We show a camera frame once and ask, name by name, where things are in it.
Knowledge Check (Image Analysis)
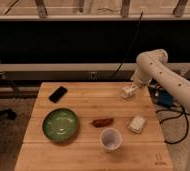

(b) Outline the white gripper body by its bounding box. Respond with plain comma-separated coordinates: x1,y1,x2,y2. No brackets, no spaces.
131,69,152,87

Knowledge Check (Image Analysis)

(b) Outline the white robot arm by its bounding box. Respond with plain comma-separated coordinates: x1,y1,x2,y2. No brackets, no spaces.
131,49,190,171

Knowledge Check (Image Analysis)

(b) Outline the green ceramic bowl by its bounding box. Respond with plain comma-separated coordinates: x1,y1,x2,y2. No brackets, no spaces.
42,108,79,142

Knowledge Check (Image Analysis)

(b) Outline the blue box on floor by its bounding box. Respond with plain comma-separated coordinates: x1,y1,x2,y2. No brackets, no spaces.
157,91,173,107

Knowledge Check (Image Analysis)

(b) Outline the white wrapped packet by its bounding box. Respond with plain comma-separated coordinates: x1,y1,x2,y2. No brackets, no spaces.
128,115,146,134

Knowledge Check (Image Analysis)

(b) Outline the brown sausage toy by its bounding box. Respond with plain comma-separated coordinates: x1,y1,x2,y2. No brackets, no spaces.
92,118,114,128

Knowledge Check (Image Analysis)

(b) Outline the black smartphone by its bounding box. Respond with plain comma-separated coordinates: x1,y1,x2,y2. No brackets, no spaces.
49,86,67,103

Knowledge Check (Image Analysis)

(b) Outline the black office chair base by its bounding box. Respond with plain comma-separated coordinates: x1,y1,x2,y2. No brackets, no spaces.
0,109,17,120

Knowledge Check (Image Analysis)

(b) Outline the black cable on floor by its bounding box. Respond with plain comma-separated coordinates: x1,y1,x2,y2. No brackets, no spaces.
150,84,190,145

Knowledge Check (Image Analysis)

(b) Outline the black hanging cable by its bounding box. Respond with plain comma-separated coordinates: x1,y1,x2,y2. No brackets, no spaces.
108,12,144,81

